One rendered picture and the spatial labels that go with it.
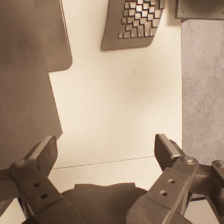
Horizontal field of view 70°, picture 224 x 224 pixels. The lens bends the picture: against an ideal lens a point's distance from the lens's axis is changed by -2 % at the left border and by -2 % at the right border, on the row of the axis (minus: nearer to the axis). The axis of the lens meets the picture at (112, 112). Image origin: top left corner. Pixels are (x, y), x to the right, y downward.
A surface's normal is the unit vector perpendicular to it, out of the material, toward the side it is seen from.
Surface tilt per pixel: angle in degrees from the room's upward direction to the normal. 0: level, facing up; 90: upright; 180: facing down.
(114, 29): 5
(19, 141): 86
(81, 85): 0
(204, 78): 0
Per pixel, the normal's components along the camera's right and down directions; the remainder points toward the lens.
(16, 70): 0.99, -0.11
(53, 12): 0.03, 0.30
